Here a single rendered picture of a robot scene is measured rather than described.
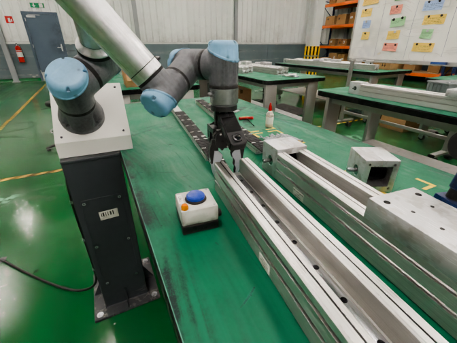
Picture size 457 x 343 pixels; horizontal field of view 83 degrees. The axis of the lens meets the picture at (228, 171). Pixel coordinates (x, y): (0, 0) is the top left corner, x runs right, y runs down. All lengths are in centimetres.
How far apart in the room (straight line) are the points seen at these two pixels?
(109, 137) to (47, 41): 1053
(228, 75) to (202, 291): 48
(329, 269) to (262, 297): 12
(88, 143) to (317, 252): 86
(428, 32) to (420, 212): 320
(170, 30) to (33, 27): 457
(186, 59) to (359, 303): 61
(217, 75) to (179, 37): 1136
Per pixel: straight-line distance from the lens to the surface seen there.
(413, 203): 53
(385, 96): 227
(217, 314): 44
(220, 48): 66
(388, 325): 41
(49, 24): 1152
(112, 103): 114
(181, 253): 53
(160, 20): 1186
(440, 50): 355
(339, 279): 45
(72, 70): 94
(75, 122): 104
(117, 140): 106
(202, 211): 55
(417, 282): 51
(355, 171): 81
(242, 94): 457
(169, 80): 65
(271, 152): 78
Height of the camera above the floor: 114
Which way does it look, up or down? 26 degrees down
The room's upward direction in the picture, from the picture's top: straight up
